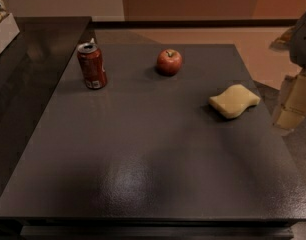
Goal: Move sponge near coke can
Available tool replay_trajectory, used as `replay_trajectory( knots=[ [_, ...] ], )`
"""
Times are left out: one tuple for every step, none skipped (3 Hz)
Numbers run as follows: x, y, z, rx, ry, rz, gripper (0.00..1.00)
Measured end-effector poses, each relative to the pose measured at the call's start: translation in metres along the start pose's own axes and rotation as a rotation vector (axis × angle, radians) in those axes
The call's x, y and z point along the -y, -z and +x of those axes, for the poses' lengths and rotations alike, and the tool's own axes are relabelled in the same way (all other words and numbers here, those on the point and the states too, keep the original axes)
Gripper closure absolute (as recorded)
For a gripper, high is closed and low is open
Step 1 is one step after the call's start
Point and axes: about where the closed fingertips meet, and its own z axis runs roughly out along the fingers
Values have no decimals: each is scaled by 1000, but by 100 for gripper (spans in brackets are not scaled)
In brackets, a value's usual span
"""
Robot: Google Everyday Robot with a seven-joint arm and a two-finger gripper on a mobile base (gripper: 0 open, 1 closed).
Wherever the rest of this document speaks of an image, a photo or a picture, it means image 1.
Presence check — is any dark side counter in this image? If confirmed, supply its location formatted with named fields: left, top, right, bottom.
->
left=0, top=16, right=91, bottom=197

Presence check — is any yellow sponge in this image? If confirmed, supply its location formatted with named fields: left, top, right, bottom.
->
left=209, top=84, right=260, bottom=119

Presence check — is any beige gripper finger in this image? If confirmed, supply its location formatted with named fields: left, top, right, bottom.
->
left=272, top=69, right=306, bottom=131

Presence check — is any red apple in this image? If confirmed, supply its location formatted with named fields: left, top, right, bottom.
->
left=156, top=49, right=183, bottom=76

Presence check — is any white box on counter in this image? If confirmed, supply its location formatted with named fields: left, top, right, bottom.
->
left=0, top=13, right=20, bottom=55

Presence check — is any red coke can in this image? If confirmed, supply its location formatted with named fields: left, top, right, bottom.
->
left=77, top=42, right=108, bottom=90

